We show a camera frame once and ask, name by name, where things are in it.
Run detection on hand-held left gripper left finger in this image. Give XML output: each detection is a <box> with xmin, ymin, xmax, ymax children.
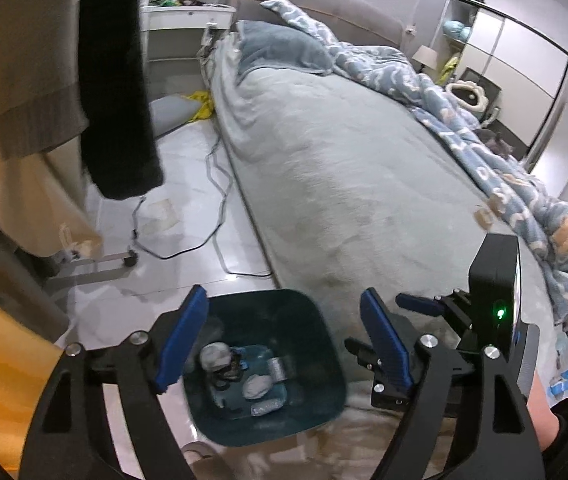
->
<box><xmin>18</xmin><ymin>284</ymin><xmax>210</xmax><ymax>480</ymax></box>

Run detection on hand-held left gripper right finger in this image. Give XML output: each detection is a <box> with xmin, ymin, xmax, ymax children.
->
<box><xmin>360</xmin><ymin>287</ymin><xmax>548</xmax><ymax>480</ymax></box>

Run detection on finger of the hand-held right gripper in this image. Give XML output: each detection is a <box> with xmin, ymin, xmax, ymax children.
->
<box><xmin>344</xmin><ymin>337</ymin><xmax>409</xmax><ymax>410</ymax></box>
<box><xmin>395</xmin><ymin>290</ymin><xmax>448</xmax><ymax>317</ymax></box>

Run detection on dark teal trash bin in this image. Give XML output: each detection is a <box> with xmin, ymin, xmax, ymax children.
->
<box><xmin>181</xmin><ymin>288</ymin><xmax>349</xmax><ymax>447</ymax></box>

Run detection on trash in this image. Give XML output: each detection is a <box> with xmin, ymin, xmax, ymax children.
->
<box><xmin>211</xmin><ymin>352</ymin><xmax>247</xmax><ymax>392</ymax></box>

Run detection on person's right forearm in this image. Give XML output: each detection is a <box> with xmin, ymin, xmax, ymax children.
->
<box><xmin>526</xmin><ymin>374</ymin><xmax>568</xmax><ymax>461</ymax></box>

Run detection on blue printed fleece blanket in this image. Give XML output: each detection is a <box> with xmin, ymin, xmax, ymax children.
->
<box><xmin>261</xmin><ymin>0</ymin><xmax>568</xmax><ymax>324</ymax></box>

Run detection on white clothes rack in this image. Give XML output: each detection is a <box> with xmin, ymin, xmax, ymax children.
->
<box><xmin>44</xmin><ymin>246</ymin><xmax>140</xmax><ymax>288</ymax></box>

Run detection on grey cat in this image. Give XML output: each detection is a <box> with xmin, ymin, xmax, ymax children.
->
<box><xmin>473</xmin><ymin>129</ymin><xmax>516</xmax><ymax>159</ymax></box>

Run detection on grey bed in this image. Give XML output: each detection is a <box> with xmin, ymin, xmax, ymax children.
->
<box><xmin>199</xmin><ymin>0</ymin><xmax>568</xmax><ymax>480</ymax></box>

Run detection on white cloud-shaped cat bed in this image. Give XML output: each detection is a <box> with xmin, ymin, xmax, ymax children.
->
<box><xmin>445</xmin><ymin>81</ymin><xmax>488</xmax><ymax>111</ymax></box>

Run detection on cream hanging garment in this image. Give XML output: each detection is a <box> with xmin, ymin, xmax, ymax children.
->
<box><xmin>0</xmin><ymin>110</ymin><xmax>105</xmax><ymax>261</ymax></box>

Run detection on white wardrobe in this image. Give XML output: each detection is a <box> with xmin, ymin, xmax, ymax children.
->
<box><xmin>463</xmin><ymin>6</ymin><xmax>568</xmax><ymax>162</ymax></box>

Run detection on yellow-green toy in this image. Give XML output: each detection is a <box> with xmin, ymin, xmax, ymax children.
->
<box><xmin>439</xmin><ymin>56</ymin><xmax>461</xmax><ymax>85</ymax></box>

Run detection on bedside lamp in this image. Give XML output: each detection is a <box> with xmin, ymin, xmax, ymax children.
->
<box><xmin>412</xmin><ymin>44</ymin><xmax>439</xmax><ymax>74</ymax></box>

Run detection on yellow cloth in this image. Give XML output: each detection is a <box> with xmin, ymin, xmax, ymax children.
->
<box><xmin>186</xmin><ymin>90</ymin><xmax>215</xmax><ymax>122</ymax></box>

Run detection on black hanging garment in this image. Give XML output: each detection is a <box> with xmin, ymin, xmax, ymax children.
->
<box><xmin>78</xmin><ymin>0</ymin><xmax>166</xmax><ymax>200</ymax></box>

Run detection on light blue plush toy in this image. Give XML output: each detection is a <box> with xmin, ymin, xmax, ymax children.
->
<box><xmin>443</xmin><ymin>20</ymin><xmax>472</xmax><ymax>42</ymax></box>

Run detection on white open shelf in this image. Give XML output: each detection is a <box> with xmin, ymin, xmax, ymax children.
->
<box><xmin>431</xmin><ymin>0</ymin><xmax>481</xmax><ymax>87</ymax></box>

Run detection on blue-grey pillow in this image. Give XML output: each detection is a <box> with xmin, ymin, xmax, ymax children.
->
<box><xmin>236</xmin><ymin>19</ymin><xmax>335</xmax><ymax>77</ymax></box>

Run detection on white vanity table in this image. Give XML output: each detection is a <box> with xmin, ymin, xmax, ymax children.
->
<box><xmin>138</xmin><ymin>0</ymin><xmax>237</xmax><ymax>99</ymax></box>

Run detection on beige knit hanging garment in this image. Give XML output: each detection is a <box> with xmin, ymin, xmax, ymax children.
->
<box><xmin>0</xmin><ymin>0</ymin><xmax>90</xmax><ymax>162</ymax></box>

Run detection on black floor cable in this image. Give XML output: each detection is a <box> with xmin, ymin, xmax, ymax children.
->
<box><xmin>130</xmin><ymin>124</ymin><xmax>273</xmax><ymax>279</ymax></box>

